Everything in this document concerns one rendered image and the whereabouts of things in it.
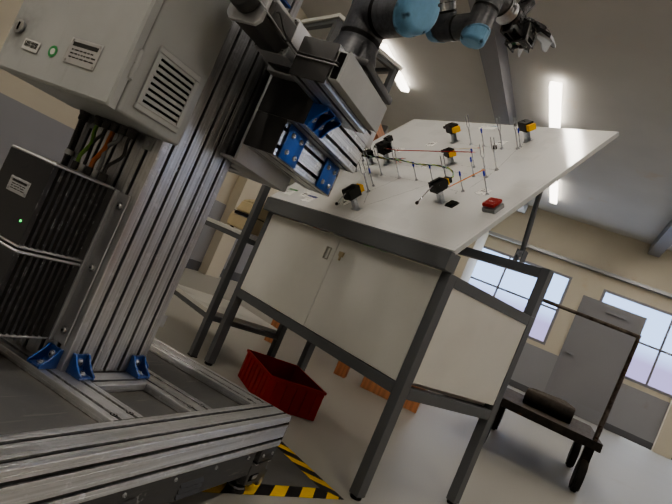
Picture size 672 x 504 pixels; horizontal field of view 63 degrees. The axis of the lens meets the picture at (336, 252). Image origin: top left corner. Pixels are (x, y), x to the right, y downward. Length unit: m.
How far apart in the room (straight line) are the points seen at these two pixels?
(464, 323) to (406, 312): 0.21
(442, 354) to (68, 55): 1.41
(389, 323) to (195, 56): 1.14
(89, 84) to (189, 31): 0.22
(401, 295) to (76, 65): 1.26
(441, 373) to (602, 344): 9.68
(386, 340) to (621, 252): 10.13
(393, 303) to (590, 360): 9.73
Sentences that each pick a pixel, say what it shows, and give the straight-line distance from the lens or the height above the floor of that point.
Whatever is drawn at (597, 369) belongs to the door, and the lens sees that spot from 11.57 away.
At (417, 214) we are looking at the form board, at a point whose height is 0.98.
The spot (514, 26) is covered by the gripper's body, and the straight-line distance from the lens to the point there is 1.85.
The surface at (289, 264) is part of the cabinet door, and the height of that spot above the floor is 0.61.
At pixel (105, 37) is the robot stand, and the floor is 0.88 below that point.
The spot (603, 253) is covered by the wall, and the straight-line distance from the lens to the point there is 11.84.
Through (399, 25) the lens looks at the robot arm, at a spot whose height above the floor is 1.27.
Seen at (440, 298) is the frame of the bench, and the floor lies 0.71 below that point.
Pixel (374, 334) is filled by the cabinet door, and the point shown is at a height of 0.51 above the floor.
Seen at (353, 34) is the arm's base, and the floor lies 1.24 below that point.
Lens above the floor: 0.65
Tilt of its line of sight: 2 degrees up
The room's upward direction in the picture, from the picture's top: 23 degrees clockwise
